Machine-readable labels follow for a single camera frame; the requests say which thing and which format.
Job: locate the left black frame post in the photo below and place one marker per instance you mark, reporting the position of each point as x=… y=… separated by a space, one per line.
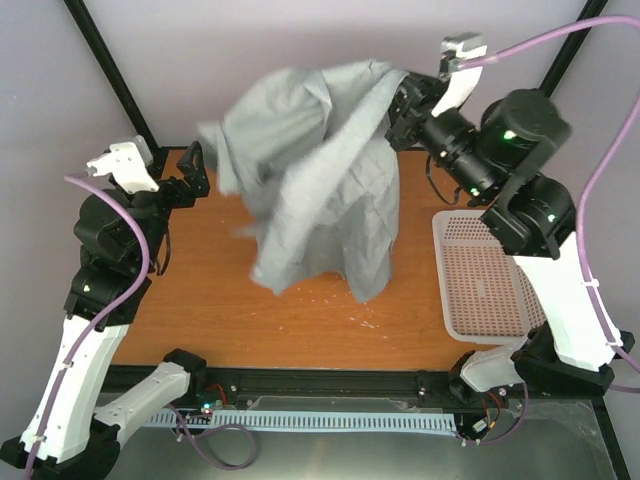
x=103 y=56

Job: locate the grey button-up shirt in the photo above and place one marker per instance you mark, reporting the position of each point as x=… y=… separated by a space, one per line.
x=306 y=151

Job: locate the white plastic perforated basket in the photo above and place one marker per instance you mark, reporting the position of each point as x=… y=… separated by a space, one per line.
x=486 y=298

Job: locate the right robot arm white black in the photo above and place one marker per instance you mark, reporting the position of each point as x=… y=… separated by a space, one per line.
x=498 y=164

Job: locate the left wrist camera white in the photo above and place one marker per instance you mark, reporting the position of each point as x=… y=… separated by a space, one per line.
x=127 y=162

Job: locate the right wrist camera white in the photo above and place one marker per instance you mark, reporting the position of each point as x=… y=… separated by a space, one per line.
x=459 y=83

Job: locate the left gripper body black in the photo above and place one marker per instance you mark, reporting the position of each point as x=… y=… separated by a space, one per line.
x=183 y=196

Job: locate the metal base plate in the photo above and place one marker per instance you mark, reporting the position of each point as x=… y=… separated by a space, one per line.
x=543 y=440

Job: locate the light blue slotted cable duct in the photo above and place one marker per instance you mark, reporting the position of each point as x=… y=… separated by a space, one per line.
x=327 y=422

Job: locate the black frame post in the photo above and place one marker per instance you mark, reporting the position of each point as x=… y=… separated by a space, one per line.
x=570 y=47
x=103 y=56

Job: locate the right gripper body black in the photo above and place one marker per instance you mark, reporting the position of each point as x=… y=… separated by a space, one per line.
x=401 y=135

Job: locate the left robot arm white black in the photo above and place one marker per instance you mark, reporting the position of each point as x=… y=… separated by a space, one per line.
x=123 y=229

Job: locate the right black frame post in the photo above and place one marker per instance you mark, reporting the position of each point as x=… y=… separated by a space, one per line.
x=570 y=47

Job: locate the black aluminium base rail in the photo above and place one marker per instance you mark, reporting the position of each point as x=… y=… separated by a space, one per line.
x=239 y=387

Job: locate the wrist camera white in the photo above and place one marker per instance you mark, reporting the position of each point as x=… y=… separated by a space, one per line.
x=459 y=83
x=127 y=162

